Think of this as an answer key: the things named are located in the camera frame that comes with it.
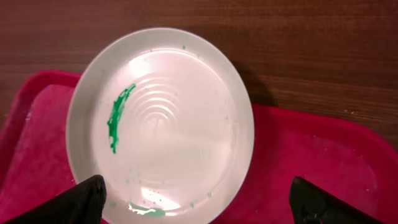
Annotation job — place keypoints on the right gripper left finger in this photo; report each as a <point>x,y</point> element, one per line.
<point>68,203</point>

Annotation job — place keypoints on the white plate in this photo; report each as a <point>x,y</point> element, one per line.
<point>164,117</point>

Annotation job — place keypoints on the red plastic tray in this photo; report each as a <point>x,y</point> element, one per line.
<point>343,158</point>

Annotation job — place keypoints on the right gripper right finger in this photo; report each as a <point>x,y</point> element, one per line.
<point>311,204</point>

